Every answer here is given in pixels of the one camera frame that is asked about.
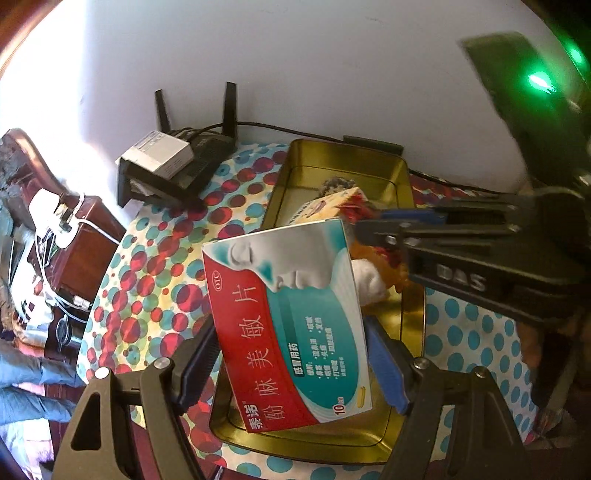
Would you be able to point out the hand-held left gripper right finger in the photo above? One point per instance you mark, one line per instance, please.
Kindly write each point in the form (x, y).
(388, 369)

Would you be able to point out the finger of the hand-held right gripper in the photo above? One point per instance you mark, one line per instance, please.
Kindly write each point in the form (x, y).
(411, 215)
(378, 235)

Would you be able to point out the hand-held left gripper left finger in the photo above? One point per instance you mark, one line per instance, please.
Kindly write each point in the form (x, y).
(198, 357)

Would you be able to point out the gold metal tin box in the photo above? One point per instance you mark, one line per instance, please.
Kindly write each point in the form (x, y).
(392, 184)

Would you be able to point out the yellow medicine box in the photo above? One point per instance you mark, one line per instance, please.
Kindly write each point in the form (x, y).
(323, 207)

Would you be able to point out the red and teal medicine box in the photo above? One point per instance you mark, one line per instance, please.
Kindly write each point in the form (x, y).
(286, 323)

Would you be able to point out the orange rubber pig toy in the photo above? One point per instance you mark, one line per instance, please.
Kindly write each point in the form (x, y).
(385, 270)

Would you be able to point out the white folded cloth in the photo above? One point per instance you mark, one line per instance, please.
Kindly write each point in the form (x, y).
(369, 281)

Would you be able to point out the dried flower bundle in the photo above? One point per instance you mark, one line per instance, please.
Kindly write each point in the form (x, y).
(333, 183)

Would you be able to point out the polka dot tablecloth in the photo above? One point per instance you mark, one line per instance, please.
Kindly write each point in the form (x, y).
(152, 286)

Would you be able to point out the wooden nightstand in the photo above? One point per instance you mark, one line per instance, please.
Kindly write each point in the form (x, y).
(87, 244)

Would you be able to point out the blue cloth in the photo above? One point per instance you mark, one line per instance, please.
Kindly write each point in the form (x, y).
(32, 374)

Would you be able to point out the black router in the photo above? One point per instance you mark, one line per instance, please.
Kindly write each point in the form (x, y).
(203, 161)

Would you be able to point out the white power strip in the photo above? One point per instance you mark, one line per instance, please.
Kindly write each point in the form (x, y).
(53, 217)

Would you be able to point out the white network box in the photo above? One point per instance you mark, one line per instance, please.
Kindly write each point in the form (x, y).
(159, 152)

